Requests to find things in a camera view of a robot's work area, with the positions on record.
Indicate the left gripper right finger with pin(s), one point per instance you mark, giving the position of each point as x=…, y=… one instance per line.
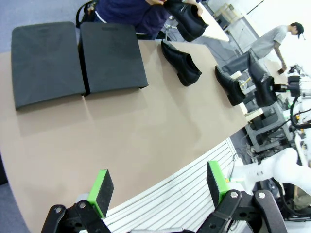
x=213, y=184

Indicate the black cabinet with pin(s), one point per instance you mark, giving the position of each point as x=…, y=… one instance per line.
x=3, y=170

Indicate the black bag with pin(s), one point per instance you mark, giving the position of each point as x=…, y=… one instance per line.
x=90, y=14

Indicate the man in grey shirt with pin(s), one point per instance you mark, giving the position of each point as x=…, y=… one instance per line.
x=267, y=41

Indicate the person's left hand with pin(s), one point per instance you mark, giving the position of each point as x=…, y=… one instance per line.
x=189, y=1

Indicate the white slotted base plate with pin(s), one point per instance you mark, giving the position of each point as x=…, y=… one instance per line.
x=170, y=201

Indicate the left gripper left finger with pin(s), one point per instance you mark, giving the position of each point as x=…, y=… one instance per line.
x=100, y=194

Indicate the person in purple jacket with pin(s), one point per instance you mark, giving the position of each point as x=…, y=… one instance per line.
x=126, y=14

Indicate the light wooden rack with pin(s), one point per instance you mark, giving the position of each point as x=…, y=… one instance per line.
x=228, y=14

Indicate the black leather dress shoe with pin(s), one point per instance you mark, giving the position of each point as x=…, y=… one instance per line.
x=229, y=85
x=181, y=63
x=187, y=19
x=261, y=85

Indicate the white table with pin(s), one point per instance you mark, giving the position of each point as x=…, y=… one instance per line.
x=213, y=26

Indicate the grey metal cart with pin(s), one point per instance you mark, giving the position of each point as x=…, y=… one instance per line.
x=267, y=126

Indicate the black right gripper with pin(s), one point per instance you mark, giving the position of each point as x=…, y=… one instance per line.
x=294, y=86

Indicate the black shoe stand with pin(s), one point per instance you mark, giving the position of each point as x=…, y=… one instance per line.
x=111, y=58
x=46, y=63

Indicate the person's right hand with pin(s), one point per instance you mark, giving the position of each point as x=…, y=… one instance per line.
x=156, y=2

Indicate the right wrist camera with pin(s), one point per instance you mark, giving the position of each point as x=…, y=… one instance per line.
x=296, y=70

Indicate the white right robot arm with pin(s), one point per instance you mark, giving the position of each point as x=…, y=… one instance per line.
x=284, y=162

